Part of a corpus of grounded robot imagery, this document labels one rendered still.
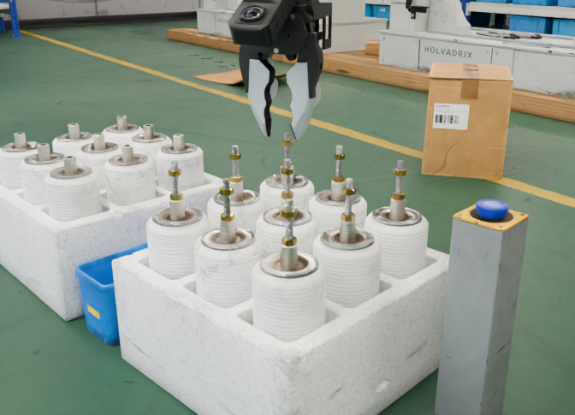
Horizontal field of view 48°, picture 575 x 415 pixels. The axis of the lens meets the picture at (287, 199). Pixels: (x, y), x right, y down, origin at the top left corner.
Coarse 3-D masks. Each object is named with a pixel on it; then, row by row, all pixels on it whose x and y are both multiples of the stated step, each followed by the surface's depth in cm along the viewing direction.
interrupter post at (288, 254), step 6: (282, 246) 81; (288, 246) 81; (294, 246) 81; (282, 252) 81; (288, 252) 81; (294, 252) 81; (282, 258) 82; (288, 258) 81; (294, 258) 82; (282, 264) 82; (288, 264) 82; (294, 264) 82
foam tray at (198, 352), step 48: (144, 288) 95; (192, 288) 95; (384, 288) 95; (432, 288) 96; (144, 336) 99; (192, 336) 89; (240, 336) 81; (336, 336) 81; (384, 336) 89; (432, 336) 100; (192, 384) 92; (240, 384) 83; (288, 384) 76; (336, 384) 84; (384, 384) 93
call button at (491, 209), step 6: (480, 204) 81; (486, 204) 81; (492, 204) 81; (498, 204) 81; (504, 204) 81; (480, 210) 81; (486, 210) 80; (492, 210) 80; (498, 210) 80; (504, 210) 80; (486, 216) 81; (492, 216) 80; (498, 216) 80
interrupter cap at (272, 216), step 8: (272, 208) 101; (280, 208) 101; (296, 208) 101; (264, 216) 97; (272, 216) 98; (280, 216) 99; (296, 216) 99; (304, 216) 98; (272, 224) 95; (280, 224) 95; (296, 224) 95
